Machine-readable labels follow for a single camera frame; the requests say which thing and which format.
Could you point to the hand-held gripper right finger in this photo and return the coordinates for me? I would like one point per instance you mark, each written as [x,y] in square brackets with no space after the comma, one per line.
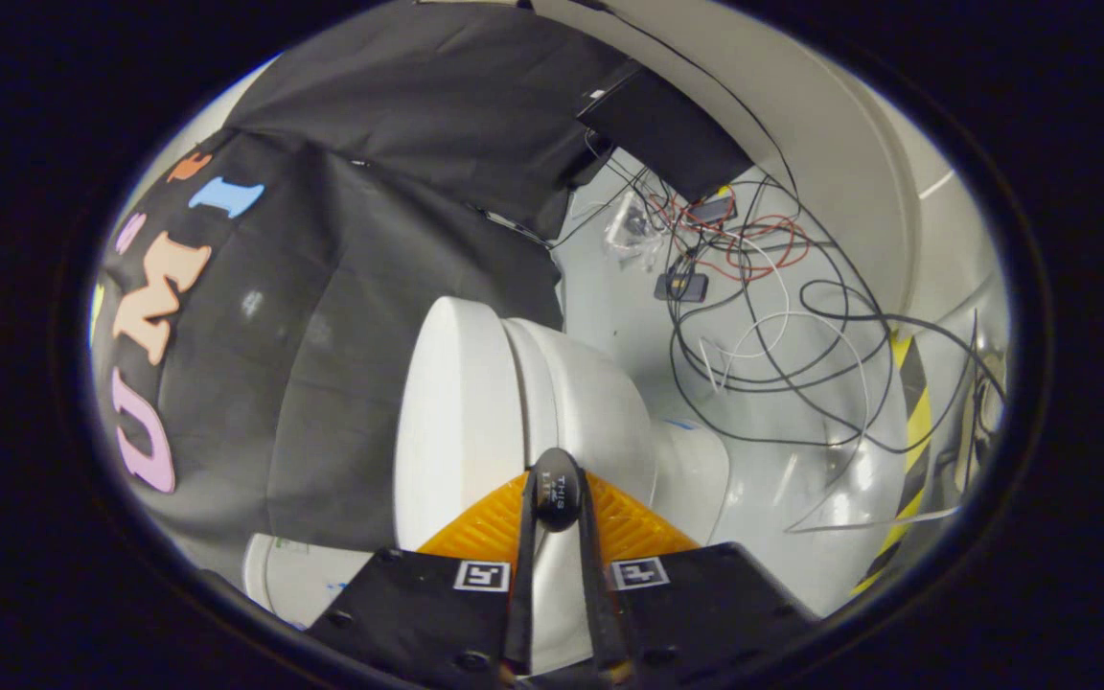
[598,594]

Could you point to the white toilet lid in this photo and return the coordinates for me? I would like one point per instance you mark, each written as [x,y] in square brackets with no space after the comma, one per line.
[447,412]

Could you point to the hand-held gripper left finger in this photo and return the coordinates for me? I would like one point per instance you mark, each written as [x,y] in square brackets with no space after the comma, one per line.
[521,594]

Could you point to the clear plastic bag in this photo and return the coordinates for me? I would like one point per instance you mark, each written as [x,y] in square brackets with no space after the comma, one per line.
[633,230]

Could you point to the white toilet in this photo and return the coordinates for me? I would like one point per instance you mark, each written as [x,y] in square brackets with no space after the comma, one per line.
[609,412]

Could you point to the black backdrop cloth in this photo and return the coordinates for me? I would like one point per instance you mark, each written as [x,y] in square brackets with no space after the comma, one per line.
[322,335]

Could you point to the yellow black hazard tape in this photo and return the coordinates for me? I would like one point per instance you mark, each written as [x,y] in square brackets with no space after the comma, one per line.
[916,422]

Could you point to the small black adapter box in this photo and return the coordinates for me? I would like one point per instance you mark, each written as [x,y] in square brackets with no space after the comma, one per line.
[681,287]

